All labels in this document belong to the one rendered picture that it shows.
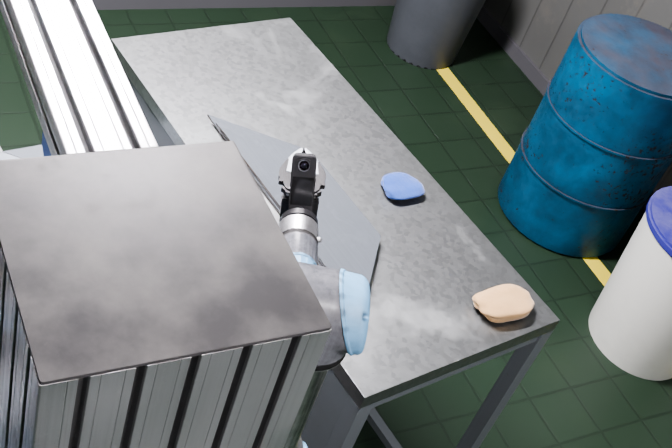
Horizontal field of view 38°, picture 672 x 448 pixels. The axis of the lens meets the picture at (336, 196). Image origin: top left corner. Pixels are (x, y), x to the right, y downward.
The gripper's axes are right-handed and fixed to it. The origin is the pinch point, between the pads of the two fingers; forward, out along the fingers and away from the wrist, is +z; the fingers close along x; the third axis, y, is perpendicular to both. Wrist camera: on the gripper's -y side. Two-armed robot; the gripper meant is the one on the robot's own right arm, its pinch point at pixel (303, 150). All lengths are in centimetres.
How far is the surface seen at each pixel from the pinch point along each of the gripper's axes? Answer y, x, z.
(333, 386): 50, 12, -18
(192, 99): 37, -29, 63
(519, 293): 45, 57, 10
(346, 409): 51, 16, -23
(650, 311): 133, 139, 93
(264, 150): 37, -8, 45
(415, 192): 43, 32, 41
